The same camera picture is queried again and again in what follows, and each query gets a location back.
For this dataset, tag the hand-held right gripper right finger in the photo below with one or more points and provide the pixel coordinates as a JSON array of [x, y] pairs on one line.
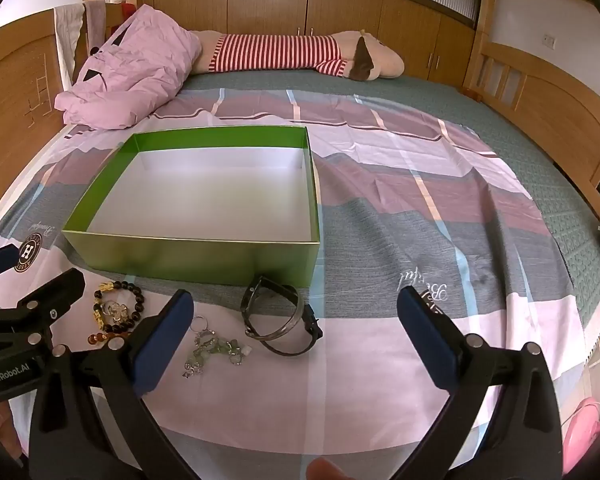
[[430, 340]]

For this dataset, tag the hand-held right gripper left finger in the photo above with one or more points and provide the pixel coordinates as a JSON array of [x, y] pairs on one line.
[[162, 345]]

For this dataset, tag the green cardboard box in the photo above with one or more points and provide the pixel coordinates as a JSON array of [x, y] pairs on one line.
[[205, 255]]

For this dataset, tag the silver bangle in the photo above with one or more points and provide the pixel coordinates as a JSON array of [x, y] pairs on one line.
[[285, 351]]

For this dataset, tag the black wristwatch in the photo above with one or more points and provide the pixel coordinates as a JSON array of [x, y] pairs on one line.
[[280, 287]]

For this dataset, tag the person's right hand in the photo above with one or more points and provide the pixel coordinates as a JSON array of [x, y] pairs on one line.
[[327, 470]]

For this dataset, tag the plaid pink grey bedsheet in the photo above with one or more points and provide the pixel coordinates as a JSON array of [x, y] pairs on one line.
[[380, 210]]

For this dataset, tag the wooden headboard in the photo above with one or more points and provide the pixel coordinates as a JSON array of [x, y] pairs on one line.
[[10, 110]]

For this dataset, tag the pink plastic object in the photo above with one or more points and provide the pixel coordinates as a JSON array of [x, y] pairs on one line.
[[585, 435]]

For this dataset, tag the white hanging cloth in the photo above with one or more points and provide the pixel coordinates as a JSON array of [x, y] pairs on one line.
[[67, 35]]

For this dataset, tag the pink padded jacket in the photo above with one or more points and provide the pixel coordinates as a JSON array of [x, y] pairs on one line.
[[140, 60]]

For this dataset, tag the grey pink hanging cloth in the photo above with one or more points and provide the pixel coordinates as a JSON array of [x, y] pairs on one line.
[[95, 22]]

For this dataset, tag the wooden footboard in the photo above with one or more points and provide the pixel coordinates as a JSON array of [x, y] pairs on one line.
[[555, 100]]

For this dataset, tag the wooden wardrobe cabinets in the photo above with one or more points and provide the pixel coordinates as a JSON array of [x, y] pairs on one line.
[[405, 25]]

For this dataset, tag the plush dog in striped shirt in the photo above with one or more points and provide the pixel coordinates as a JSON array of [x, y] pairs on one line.
[[280, 50]]

